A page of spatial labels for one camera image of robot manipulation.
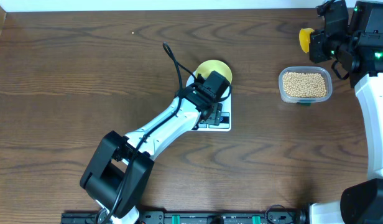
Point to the yellow measuring scoop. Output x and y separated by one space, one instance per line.
304 39

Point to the pale yellow bowl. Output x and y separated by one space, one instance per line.
209 66

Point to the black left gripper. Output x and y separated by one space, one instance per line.
214 115

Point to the soybeans pile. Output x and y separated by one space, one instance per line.
304 85

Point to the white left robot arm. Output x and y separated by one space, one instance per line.
118 172

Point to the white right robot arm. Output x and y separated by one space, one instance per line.
361 203

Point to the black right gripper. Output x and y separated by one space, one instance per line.
316 40

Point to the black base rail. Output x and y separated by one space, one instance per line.
159 217

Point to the white digital kitchen scale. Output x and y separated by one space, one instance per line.
225 115

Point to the clear plastic container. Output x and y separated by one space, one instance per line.
305 69

